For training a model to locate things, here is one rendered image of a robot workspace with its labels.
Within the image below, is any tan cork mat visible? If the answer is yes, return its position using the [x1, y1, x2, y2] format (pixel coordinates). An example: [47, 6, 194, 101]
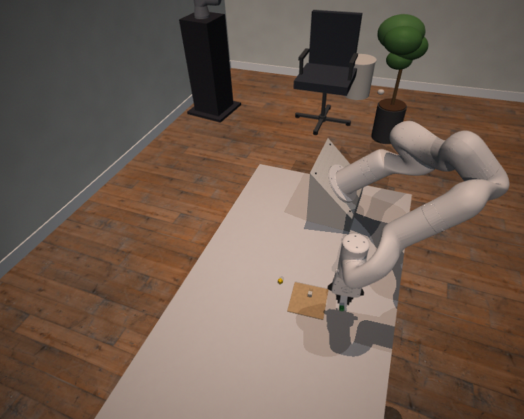
[287, 282, 328, 320]

